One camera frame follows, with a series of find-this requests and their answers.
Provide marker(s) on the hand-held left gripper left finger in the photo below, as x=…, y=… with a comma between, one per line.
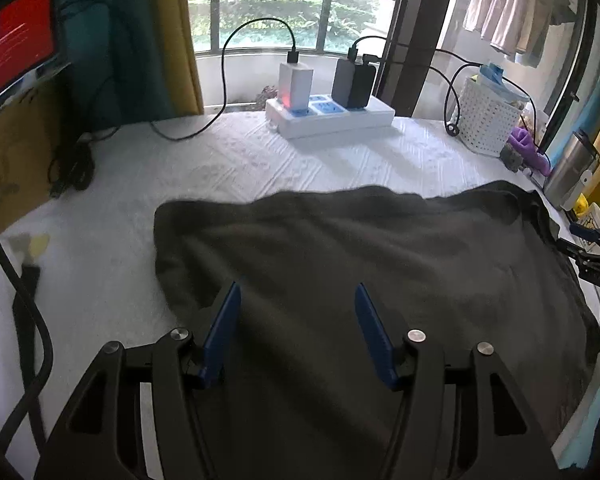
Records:
x=225, y=330

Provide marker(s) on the dark window frame post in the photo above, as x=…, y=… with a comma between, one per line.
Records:
x=420, y=35

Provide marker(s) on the white charger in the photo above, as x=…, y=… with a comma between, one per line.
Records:
x=295, y=85

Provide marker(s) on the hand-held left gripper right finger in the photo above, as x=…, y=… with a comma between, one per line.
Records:
x=375, y=340

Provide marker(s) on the small dark green object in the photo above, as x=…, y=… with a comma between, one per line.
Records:
x=511, y=157

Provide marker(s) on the cream printed mug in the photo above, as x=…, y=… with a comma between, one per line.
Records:
x=595, y=220

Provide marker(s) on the narrow yellow curtain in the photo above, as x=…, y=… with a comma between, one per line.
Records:
x=175, y=35

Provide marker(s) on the balcony railing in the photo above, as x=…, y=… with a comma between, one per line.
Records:
x=325, y=15

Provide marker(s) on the white plastic basket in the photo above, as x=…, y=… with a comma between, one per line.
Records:
x=487, y=115

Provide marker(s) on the steel thermos bottle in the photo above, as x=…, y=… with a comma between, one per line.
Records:
x=570, y=170

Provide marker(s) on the black charger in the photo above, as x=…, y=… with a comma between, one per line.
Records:
x=355, y=82

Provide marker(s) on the teal curtain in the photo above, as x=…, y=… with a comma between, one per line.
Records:
x=115, y=35

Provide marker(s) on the tablet with red screen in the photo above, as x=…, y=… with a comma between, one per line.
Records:
x=25, y=35

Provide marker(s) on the blue item in basket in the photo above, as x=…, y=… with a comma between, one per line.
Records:
x=492, y=72

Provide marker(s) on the hanging grey green garment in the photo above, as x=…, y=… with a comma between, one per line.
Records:
x=542, y=15

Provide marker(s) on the brown cardboard box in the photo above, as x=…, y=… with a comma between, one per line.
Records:
x=15, y=160

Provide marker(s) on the purple cloth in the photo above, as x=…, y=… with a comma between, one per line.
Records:
x=527, y=147

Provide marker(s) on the hanging clothes on balcony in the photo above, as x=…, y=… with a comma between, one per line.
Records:
x=495, y=0

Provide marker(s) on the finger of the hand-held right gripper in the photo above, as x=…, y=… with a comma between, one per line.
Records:
x=580, y=255
x=585, y=231

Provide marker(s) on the white power strip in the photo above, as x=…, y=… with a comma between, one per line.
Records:
x=340, y=120

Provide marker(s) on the dark grey t-shirt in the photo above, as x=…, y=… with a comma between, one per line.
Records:
x=355, y=250

